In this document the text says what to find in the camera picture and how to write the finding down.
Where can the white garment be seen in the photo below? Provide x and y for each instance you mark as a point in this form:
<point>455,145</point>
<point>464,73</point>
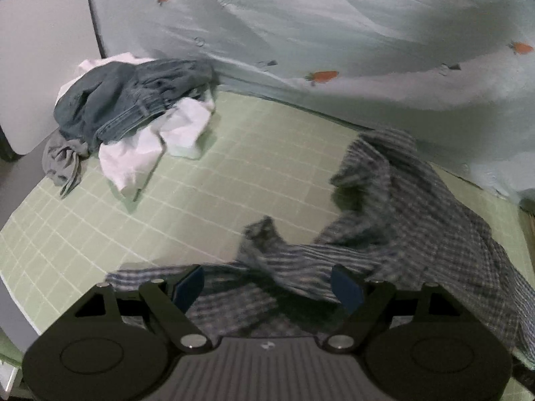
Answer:
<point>133,156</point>

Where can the blue plaid shirt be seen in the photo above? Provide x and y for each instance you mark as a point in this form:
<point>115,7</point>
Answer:
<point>397,217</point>

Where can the grey garment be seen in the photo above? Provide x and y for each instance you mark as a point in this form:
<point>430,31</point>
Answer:
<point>58,158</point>

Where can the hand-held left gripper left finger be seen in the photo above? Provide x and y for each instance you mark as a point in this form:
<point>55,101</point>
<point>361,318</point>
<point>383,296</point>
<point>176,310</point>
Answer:
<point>190,287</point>

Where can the light blue carrot-print blanket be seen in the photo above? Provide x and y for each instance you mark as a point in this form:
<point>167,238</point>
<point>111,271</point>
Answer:
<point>334,21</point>

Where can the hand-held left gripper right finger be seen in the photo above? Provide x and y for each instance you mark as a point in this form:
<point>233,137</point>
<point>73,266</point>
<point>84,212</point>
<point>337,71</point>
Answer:
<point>345,290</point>

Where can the white board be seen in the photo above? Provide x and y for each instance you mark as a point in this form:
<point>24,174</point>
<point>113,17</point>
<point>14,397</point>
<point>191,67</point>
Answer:
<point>37,71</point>

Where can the blue denim jeans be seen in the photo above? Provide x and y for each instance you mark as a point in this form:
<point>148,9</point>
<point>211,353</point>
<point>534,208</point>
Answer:
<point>125,96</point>

